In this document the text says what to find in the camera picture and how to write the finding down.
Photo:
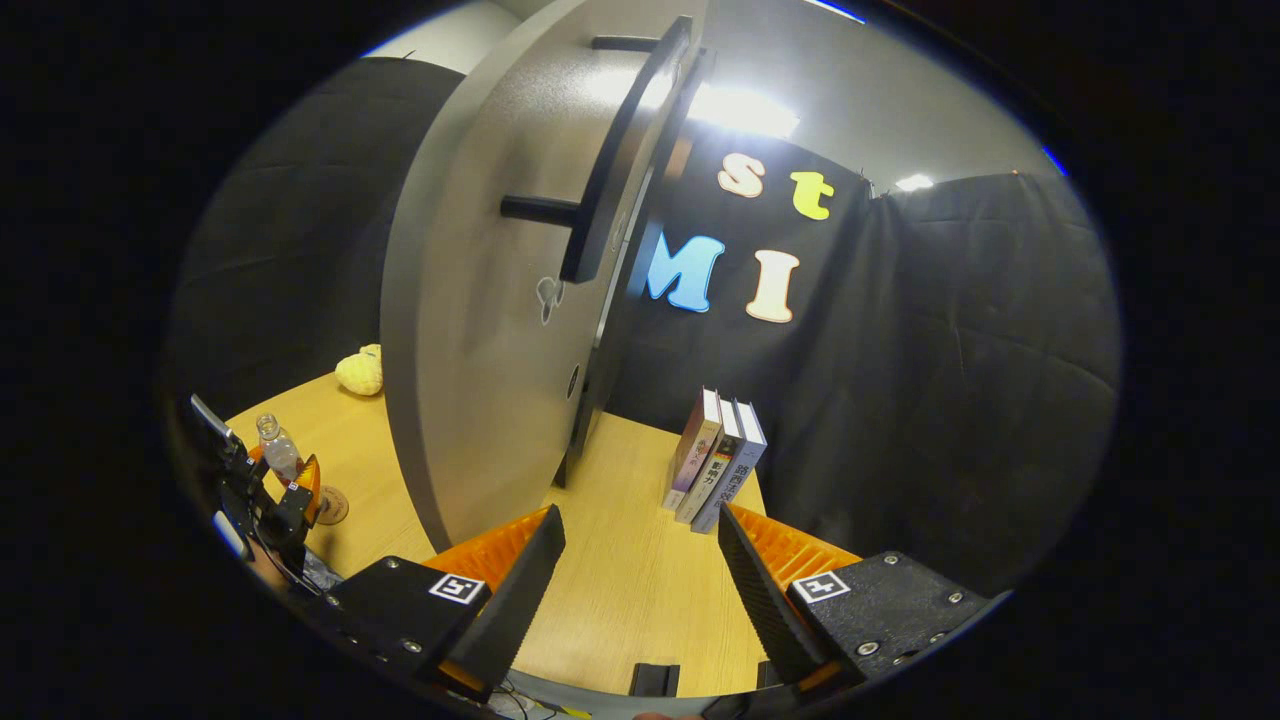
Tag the maroon cover book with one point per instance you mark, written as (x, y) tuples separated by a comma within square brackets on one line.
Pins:
[(695, 450)]

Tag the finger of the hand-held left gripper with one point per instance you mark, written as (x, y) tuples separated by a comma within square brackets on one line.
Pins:
[(256, 470), (290, 510)]

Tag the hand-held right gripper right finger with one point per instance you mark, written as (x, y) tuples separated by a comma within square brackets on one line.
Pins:
[(760, 600)]

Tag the black block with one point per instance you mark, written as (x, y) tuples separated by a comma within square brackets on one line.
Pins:
[(653, 680), (765, 675)]

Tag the clear plastic bottle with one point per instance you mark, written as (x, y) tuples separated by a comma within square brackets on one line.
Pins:
[(280, 455)]

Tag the white spine book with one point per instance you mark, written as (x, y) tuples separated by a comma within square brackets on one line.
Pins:
[(718, 470)]

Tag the grey cover book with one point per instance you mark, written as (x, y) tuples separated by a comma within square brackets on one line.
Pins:
[(745, 470)]

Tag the grey cabinet door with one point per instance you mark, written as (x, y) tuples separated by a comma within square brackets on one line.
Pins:
[(470, 300)]

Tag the round brown coaster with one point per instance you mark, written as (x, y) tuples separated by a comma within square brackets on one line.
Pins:
[(334, 506)]

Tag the ceiling light panel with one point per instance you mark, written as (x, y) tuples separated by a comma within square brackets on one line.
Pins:
[(745, 112), (915, 183)]

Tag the black backdrop cloth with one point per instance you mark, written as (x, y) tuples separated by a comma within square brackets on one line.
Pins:
[(950, 350)]

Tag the yellow plush toy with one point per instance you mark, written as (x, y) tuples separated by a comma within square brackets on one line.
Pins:
[(358, 372)]

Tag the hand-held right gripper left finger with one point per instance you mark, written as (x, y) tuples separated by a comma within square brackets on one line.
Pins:
[(520, 600)]

